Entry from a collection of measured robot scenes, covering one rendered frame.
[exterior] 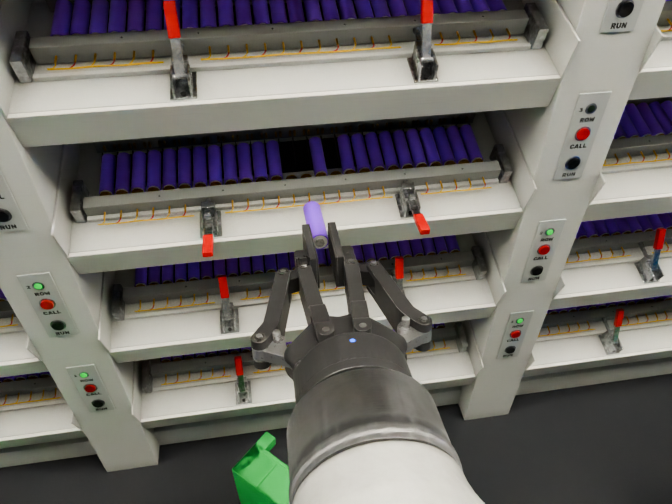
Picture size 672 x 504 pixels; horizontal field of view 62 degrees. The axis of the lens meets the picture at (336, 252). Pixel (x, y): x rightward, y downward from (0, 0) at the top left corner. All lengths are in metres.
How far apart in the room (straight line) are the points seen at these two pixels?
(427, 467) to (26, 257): 0.62
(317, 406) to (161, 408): 0.77
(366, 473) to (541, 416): 1.01
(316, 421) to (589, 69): 0.55
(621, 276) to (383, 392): 0.79
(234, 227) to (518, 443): 0.73
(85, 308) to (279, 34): 0.45
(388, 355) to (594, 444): 0.95
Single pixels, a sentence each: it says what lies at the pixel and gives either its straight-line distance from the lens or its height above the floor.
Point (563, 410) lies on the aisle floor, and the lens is 1.28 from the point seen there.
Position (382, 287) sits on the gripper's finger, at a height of 0.70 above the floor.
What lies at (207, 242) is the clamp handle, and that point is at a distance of 0.69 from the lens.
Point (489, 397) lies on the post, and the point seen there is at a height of 0.07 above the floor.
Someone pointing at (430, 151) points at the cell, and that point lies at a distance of 0.82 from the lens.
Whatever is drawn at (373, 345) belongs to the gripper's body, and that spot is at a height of 0.74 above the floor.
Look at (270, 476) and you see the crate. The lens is 0.91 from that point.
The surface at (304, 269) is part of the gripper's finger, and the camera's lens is 0.46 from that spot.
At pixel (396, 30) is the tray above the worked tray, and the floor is 0.77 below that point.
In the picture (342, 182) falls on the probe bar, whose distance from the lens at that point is 0.76.
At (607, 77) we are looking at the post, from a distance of 0.75.
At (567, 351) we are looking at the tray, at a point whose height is 0.16.
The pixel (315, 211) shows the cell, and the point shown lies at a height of 0.66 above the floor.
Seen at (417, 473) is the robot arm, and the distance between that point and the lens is 0.26.
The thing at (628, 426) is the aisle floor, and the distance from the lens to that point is 1.31.
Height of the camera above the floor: 1.01
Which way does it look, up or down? 42 degrees down
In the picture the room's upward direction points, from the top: straight up
